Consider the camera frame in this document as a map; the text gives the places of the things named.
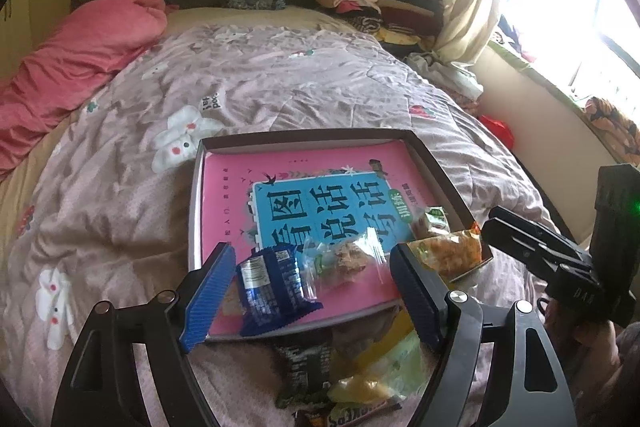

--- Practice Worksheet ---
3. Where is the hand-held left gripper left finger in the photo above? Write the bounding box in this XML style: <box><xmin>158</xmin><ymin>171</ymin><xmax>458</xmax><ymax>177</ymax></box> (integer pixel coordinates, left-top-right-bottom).
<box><xmin>50</xmin><ymin>242</ymin><xmax>238</xmax><ymax>427</ymax></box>

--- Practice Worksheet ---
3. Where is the person's right hand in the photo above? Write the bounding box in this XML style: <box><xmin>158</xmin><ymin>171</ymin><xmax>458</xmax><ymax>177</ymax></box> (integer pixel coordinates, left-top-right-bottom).
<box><xmin>545</xmin><ymin>299</ymin><xmax>625</xmax><ymax>389</ymax></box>

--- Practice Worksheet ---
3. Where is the pile of folded clothes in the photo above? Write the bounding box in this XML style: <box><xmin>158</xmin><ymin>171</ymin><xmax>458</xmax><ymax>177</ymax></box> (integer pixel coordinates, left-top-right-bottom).
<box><xmin>312</xmin><ymin>0</ymin><xmax>447</xmax><ymax>54</ymax></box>

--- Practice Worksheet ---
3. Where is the pink duvet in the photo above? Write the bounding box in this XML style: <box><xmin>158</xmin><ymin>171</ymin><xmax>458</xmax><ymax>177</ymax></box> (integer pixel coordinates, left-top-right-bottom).
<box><xmin>0</xmin><ymin>0</ymin><xmax>169</xmax><ymax>181</ymax></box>

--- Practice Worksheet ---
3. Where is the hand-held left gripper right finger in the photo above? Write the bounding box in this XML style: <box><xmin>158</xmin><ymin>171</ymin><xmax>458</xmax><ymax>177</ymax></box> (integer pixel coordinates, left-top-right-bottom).
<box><xmin>389</xmin><ymin>243</ymin><xmax>579</xmax><ymax>427</ymax></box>

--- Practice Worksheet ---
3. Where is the clear packet with reddish pastry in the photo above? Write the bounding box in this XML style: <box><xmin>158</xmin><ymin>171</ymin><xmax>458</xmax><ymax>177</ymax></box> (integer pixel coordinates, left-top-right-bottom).
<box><xmin>300</xmin><ymin>233</ymin><xmax>389</xmax><ymax>304</ymax></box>

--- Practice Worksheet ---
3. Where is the white crumpled cloth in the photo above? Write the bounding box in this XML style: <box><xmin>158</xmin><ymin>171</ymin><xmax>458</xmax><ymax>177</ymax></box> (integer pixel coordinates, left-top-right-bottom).
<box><xmin>404</xmin><ymin>49</ymin><xmax>484</xmax><ymax>101</ymax></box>

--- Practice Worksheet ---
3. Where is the person's right forearm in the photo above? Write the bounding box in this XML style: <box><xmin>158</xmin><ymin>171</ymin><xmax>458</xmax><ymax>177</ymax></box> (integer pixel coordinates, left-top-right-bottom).
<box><xmin>575</xmin><ymin>322</ymin><xmax>640</xmax><ymax>427</ymax></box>

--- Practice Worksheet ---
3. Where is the small green label packet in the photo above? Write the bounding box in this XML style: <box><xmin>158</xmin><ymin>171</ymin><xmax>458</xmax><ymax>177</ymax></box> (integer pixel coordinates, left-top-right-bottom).
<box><xmin>411</xmin><ymin>205</ymin><xmax>449</xmax><ymax>239</ymax></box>

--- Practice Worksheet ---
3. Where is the dark floral cloth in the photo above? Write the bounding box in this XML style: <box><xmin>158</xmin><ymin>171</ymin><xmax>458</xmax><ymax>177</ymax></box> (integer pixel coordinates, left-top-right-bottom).
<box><xmin>226</xmin><ymin>0</ymin><xmax>287</xmax><ymax>11</ymax></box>

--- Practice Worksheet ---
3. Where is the black silver striped packet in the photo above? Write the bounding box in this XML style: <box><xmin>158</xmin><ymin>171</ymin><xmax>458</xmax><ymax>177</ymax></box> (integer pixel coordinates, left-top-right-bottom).
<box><xmin>272</xmin><ymin>338</ymin><xmax>336</xmax><ymax>409</ymax></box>

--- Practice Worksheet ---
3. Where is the heap of colourful clothes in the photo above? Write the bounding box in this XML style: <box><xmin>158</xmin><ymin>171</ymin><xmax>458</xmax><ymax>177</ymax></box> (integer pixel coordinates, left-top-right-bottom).
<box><xmin>492</xmin><ymin>13</ymin><xmax>537</xmax><ymax>64</ymax></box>

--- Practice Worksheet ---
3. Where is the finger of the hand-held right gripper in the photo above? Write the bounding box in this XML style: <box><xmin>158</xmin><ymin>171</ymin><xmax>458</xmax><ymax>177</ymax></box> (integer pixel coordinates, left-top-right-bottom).
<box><xmin>481</xmin><ymin>219</ymin><xmax>567</xmax><ymax>281</ymax></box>
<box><xmin>487</xmin><ymin>205</ymin><xmax>594</xmax><ymax>261</ymax></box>

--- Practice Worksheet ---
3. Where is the green window sill cover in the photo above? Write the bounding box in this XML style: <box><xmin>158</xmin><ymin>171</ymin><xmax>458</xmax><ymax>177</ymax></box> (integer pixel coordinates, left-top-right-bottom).
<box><xmin>487</xmin><ymin>39</ymin><xmax>587</xmax><ymax>108</ymax></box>

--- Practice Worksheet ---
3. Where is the green printed pastry packet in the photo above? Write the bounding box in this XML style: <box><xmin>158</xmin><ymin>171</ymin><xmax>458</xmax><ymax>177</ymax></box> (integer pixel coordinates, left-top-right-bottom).
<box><xmin>326</xmin><ymin>307</ymin><xmax>432</xmax><ymax>404</ymax></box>

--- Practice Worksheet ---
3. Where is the red bag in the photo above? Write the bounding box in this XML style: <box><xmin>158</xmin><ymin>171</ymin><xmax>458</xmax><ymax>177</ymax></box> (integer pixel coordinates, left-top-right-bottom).
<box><xmin>479</xmin><ymin>113</ymin><xmax>517</xmax><ymax>154</ymax></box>

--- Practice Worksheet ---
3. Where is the orange snack packet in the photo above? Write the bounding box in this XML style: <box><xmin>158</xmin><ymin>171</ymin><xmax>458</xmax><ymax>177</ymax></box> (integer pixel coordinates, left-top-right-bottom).
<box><xmin>406</xmin><ymin>227</ymin><xmax>484</xmax><ymax>284</ymax></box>

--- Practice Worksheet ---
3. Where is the orange floral cloth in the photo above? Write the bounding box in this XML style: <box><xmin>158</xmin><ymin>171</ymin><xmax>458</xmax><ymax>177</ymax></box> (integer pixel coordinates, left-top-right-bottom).
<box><xmin>581</xmin><ymin>95</ymin><xmax>640</xmax><ymax>168</ymax></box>

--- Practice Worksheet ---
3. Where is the blue snack packet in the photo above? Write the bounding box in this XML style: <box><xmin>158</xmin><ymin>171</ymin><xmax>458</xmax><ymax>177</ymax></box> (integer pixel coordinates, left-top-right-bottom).
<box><xmin>235</xmin><ymin>244</ymin><xmax>326</xmax><ymax>339</ymax></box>

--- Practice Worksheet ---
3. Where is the pink book with blue label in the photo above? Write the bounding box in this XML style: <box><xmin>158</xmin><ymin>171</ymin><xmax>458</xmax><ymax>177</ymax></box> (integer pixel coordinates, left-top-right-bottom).
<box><xmin>200</xmin><ymin>141</ymin><xmax>453</xmax><ymax>338</ymax></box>

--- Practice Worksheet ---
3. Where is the beige bed sheet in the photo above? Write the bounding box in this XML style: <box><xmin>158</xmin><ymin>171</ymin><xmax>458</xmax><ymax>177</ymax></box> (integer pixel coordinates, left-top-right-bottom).
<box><xmin>0</xmin><ymin>6</ymin><xmax>351</xmax><ymax>358</ymax></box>

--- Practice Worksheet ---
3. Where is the dark cardboard tray box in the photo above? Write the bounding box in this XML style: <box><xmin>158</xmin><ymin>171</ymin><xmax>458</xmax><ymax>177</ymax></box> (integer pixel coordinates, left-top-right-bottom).
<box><xmin>186</xmin><ymin>128</ymin><xmax>495</xmax><ymax>345</ymax></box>

